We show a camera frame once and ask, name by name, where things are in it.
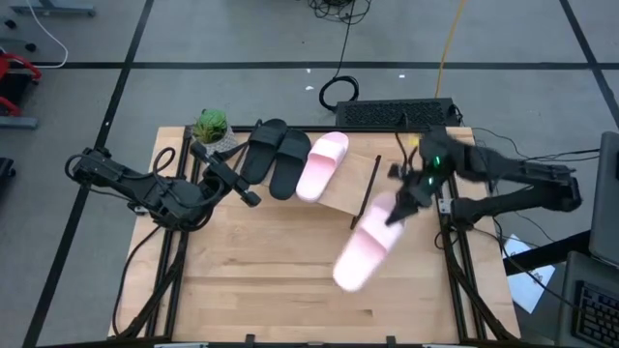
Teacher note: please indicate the green plant in patterned pot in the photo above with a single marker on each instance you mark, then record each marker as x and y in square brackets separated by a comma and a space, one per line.
[213, 133]

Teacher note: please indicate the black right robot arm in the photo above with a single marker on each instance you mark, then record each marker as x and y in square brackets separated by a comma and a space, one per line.
[522, 169]

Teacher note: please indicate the black aluminium table frame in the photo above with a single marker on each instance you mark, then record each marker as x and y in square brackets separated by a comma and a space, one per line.
[180, 251]

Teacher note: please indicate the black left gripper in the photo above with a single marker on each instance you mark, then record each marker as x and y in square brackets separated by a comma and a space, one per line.
[221, 181]

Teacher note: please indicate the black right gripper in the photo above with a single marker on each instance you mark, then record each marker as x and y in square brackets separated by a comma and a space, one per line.
[435, 166]

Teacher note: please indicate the wooden shelf with black frame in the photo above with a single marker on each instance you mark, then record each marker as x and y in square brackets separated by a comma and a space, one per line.
[345, 188]

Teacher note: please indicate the pink slide sandal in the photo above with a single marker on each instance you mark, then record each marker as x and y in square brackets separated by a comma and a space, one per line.
[367, 246]
[321, 166]

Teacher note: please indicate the red cart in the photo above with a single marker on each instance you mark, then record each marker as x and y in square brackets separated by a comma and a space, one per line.
[14, 82]

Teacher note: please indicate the black keyboard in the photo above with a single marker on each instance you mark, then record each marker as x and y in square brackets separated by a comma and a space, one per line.
[599, 316]
[377, 113]

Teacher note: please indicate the white paper sheet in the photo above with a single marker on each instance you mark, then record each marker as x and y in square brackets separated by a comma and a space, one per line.
[529, 287]

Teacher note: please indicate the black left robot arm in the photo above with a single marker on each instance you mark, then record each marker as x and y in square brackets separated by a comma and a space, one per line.
[121, 181]

